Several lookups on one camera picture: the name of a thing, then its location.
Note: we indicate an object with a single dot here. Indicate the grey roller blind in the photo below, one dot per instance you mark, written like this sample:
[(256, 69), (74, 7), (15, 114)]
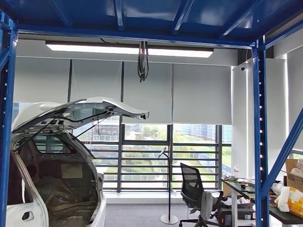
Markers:
[(94, 78), (295, 78), (42, 78), (201, 94), (146, 100)]

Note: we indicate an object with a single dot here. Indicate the black window railing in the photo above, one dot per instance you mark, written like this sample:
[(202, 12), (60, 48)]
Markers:
[(144, 143)]

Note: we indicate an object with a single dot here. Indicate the white car body shell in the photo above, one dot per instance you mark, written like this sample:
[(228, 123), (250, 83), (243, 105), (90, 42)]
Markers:
[(101, 103)]

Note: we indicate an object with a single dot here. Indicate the black mesh office chair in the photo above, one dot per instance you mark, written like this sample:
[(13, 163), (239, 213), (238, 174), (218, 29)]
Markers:
[(190, 183)]

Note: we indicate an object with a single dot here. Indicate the long ceiling light bar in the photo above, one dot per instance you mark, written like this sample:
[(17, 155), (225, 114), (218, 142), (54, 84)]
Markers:
[(94, 48)]

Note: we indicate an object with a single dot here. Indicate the blue steel shelving rack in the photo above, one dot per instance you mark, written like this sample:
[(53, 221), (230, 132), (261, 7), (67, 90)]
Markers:
[(151, 12)]

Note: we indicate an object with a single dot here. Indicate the black pole floor stand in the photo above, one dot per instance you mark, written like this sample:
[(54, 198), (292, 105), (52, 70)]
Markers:
[(169, 220)]

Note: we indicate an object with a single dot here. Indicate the grey jacket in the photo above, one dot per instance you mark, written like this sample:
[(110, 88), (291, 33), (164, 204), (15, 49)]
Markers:
[(206, 205)]

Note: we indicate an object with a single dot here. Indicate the small clear bottle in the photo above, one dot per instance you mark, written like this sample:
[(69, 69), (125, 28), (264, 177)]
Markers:
[(236, 171)]

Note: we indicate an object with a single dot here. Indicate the black equipment case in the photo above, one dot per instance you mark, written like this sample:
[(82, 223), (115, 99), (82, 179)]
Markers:
[(227, 217)]

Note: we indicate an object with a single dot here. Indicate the open brown cardboard box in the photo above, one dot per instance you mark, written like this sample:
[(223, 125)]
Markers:
[(293, 181)]

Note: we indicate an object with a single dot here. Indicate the dark top desk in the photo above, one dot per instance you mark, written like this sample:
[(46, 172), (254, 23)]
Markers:
[(281, 216)]

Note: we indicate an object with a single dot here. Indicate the yellow white plastic package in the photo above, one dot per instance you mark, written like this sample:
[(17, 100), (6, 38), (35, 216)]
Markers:
[(293, 202)]

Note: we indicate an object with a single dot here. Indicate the white dome security camera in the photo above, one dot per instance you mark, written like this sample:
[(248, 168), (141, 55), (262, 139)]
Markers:
[(243, 67)]

